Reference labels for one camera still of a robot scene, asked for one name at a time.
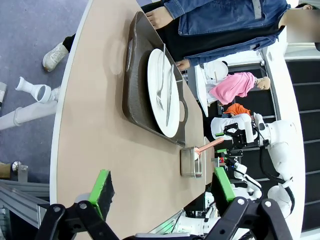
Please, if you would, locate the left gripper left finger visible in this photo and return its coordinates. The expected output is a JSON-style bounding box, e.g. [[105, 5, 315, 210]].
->
[[34, 169, 121, 240]]

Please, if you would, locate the mannequin head orange scarf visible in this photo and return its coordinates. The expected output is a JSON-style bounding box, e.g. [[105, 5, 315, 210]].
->
[[223, 103, 252, 118]]

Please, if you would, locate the person's left forearm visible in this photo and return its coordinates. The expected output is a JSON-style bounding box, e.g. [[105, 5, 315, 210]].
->
[[187, 42, 238, 67]]

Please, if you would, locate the white round dinner plate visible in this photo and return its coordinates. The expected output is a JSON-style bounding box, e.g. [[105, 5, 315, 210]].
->
[[207, 61, 230, 81], [146, 48, 181, 139]]

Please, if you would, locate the aluminium profile frame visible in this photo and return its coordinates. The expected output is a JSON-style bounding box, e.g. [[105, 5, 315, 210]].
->
[[0, 179, 51, 228]]

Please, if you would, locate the white sneaker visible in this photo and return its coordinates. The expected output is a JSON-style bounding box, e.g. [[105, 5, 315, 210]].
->
[[49, 85, 63, 103], [41, 41, 70, 73]]

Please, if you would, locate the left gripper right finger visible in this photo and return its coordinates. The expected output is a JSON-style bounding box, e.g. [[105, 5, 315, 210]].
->
[[199, 166, 293, 240]]

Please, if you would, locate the person's left hand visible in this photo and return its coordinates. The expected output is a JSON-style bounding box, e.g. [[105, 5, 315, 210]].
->
[[176, 59, 191, 71]]

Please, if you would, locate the silver metal fork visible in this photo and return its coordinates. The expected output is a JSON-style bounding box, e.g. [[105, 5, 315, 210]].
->
[[156, 43, 167, 111]]

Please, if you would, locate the white side table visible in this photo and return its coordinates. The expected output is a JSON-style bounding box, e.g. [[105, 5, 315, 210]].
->
[[194, 63, 213, 118]]

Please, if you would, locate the white tubular table leg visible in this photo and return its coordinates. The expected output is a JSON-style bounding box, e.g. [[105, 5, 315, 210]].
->
[[0, 99, 59, 131]]

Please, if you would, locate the mannequin head pink scarf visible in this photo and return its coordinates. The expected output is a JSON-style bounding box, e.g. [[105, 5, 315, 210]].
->
[[209, 71, 271, 106]]

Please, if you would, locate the silver metal knife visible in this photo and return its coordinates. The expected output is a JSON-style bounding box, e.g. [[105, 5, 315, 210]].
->
[[165, 64, 175, 128]]

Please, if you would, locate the person's right hand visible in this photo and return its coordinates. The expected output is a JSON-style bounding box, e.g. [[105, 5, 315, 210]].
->
[[146, 6, 175, 30]]

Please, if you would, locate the rectangular steel container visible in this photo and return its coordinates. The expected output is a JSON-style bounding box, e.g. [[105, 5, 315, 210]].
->
[[179, 146, 204, 179]]

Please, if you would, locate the brown plastic serving tray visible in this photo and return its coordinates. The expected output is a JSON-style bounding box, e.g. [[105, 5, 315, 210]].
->
[[121, 11, 189, 148]]

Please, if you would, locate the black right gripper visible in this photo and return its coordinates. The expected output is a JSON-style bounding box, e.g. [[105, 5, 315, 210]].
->
[[214, 122, 258, 157]]

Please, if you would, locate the person in denim jacket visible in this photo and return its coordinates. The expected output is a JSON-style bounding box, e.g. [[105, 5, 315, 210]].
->
[[62, 0, 320, 73]]

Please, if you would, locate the person's right forearm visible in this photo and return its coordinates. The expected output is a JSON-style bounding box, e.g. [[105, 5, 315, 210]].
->
[[163, 0, 213, 18]]

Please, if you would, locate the white vase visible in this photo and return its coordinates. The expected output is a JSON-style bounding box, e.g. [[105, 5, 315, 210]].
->
[[15, 76, 52, 105]]

